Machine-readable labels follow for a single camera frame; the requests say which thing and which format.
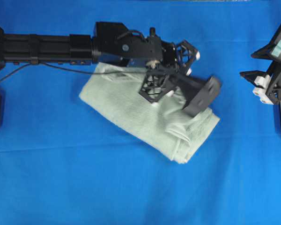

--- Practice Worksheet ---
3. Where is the thin black cable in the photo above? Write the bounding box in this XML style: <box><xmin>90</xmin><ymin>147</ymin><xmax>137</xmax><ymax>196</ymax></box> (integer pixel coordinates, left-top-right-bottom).
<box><xmin>0</xmin><ymin>62</ymin><xmax>150</xmax><ymax>91</ymax></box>

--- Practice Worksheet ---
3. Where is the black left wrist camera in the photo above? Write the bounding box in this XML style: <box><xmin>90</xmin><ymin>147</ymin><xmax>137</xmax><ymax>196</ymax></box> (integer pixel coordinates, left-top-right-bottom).
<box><xmin>177</xmin><ymin>75</ymin><xmax>222</xmax><ymax>117</ymax></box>

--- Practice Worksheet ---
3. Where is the pale green bath towel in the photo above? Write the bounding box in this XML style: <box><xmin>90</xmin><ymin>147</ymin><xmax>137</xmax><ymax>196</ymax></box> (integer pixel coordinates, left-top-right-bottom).
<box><xmin>79</xmin><ymin>63</ymin><xmax>220</xmax><ymax>164</ymax></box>

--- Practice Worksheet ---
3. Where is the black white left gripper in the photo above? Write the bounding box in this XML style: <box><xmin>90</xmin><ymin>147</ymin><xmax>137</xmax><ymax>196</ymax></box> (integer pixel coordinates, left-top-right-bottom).
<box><xmin>138</xmin><ymin>28</ymin><xmax>200</xmax><ymax>103</ymax></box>

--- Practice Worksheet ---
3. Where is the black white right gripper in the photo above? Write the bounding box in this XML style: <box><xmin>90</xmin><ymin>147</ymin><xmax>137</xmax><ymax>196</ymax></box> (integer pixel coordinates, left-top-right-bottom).
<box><xmin>240</xmin><ymin>25</ymin><xmax>281</xmax><ymax>105</ymax></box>

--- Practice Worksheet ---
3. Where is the blue table cloth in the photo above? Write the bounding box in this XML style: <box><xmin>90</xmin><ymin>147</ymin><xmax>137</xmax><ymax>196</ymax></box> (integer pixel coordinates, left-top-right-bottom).
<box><xmin>0</xmin><ymin>0</ymin><xmax>281</xmax><ymax>225</ymax></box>

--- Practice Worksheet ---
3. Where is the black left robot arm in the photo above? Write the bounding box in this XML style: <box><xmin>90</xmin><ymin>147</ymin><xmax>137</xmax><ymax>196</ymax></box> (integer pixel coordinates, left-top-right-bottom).
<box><xmin>0</xmin><ymin>22</ymin><xmax>204</xmax><ymax>103</ymax></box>

